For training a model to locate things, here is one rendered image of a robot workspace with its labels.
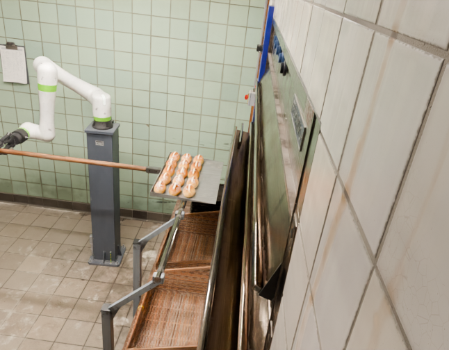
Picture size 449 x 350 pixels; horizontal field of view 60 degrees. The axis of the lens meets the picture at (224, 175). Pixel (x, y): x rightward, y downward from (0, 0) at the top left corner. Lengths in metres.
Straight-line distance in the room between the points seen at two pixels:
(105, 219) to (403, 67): 3.09
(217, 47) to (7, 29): 1.76
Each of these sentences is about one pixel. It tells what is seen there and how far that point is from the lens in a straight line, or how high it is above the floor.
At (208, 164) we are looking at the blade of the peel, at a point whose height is 1.18.
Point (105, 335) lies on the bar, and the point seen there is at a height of 0.80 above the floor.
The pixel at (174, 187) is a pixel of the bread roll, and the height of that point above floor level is 1.22.
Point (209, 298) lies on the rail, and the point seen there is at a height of 1.43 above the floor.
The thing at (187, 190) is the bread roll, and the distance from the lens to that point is 2.14.
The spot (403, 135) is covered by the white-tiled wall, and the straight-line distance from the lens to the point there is 0.30.
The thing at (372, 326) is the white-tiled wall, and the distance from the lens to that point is 0.32.
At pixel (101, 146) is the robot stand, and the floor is 1.08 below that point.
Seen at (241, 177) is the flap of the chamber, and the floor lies 1.40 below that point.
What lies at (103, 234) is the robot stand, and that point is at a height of 0.30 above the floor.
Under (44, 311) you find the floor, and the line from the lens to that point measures 3.26.
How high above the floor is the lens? 2.27
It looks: 27 degrees down
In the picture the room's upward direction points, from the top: 7 degrees clockwise
